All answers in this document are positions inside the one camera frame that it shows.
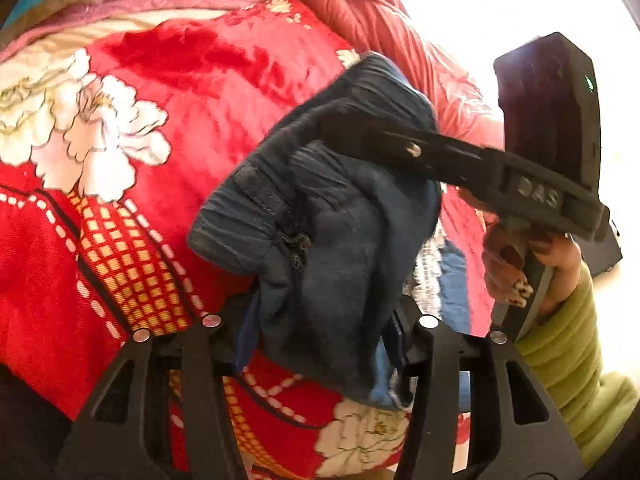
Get salmon red duvet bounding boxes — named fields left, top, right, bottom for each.
left=282, top=0, right=506, bottom=153

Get person's right hand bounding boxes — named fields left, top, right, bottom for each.
left=481, top=222, right=584, bottom=312

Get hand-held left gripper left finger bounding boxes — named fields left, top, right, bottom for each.
left=55, top=312, right=251, bottom=480

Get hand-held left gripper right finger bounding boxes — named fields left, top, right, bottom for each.
left=392, top=312, right=586, bottom=480

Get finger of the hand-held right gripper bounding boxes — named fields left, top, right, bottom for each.
left=320, top=110, right=503, bottom=196

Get red floral blanket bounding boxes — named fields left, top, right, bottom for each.
left=0, top=0, right=496, bottom=480

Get person's right forearm green sleeve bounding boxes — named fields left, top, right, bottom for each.
left=515, top=260, right=640, bottom=468

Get blue denim pants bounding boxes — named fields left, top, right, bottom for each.
left=187, top=52, right=473, bottom=411

